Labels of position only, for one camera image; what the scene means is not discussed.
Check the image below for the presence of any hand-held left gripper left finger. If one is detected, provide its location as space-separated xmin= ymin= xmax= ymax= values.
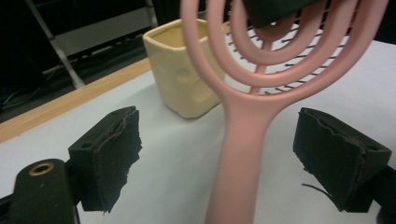
xmin=67 ymin=105 xmax=144 ymax=216

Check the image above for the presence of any cream square ceramic cup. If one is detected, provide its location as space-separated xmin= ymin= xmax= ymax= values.
xmin=142 ymin=18 xmax=232 ymax=119

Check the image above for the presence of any pink hairbrush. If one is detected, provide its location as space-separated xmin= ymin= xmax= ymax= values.
xmin=180 ymin=0 xmax=390 ymax=224

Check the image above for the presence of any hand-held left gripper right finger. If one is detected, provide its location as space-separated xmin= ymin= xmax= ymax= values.
xmin=292 ymin=106 xmax=392 ymax=214

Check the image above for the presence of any grey metal stand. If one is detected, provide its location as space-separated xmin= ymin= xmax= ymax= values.
xmin=23 ymin=0 xmax=160 ymax=91

